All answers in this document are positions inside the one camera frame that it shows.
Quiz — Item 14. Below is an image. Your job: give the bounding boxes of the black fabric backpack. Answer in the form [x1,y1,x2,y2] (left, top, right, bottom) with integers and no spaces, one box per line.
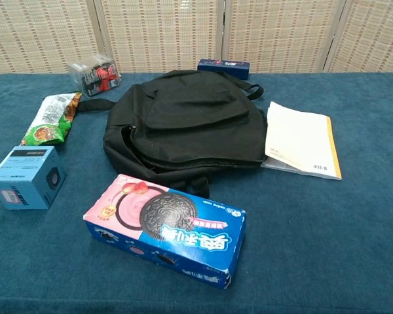
[77,69,269,199]

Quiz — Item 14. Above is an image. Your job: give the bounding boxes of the white and yellow booklet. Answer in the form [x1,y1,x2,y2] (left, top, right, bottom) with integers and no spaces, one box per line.
[260,101,343,181]

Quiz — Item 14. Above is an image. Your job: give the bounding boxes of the blue pink Oreo cookie box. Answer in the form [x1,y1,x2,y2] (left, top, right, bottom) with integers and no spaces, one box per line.
[83,173,248,290]

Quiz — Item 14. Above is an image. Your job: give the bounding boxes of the dark blue long box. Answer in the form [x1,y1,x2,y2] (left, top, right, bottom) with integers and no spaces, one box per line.
[196,58,252,81]

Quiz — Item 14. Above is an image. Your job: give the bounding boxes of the clear box red black items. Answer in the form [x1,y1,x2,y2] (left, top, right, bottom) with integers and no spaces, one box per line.
[67,54,122,98]

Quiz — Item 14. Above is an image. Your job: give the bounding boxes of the woven folding screen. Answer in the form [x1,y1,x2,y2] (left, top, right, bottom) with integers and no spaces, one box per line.
[0,0,393,78]

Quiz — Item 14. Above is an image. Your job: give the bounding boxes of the blue table cloth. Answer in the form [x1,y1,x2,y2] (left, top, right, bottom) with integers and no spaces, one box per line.
[0,71,393,314]

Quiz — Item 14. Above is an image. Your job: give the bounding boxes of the green white snack bag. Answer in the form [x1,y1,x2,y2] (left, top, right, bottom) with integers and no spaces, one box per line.
[20,92,83,147]

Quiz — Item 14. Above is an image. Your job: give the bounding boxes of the light blue cube box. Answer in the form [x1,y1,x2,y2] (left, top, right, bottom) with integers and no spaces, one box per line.
[0,145,67,211]

